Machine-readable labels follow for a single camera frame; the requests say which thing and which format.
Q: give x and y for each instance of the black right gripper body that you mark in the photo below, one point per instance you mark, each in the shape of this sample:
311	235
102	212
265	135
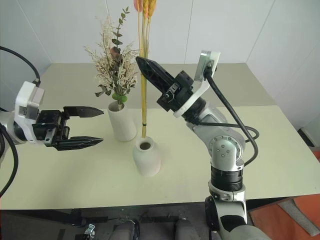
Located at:
180	92

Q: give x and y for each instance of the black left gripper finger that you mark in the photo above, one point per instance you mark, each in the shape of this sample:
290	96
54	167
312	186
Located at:
80	143
85	111

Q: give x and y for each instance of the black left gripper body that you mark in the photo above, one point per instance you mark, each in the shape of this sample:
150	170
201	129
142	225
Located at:
50	125

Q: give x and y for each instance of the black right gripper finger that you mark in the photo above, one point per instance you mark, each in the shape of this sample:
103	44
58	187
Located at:
157	83
155	68

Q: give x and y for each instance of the yellow long-stem dried bouquet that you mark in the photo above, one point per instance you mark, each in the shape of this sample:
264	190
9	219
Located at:
143	107

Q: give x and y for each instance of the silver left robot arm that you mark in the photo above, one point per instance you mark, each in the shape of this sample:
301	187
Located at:
7	126

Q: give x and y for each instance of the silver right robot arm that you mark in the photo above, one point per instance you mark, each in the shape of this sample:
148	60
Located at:
225	147

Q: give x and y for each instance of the beige dried flower bouquet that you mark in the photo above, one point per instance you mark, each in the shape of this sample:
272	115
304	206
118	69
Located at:
112	67

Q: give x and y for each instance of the tall cylindrical white vase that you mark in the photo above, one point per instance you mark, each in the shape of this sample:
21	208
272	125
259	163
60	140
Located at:
122	125

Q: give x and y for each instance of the round bottle-shaped white vase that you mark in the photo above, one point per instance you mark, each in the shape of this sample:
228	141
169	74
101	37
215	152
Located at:
147	162

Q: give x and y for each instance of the orange mat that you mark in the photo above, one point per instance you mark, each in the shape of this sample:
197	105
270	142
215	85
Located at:
270	222

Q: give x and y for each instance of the grey strip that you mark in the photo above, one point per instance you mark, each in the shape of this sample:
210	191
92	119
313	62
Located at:
300	217

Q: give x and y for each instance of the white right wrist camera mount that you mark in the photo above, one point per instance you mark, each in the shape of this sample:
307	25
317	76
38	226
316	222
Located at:
200	93

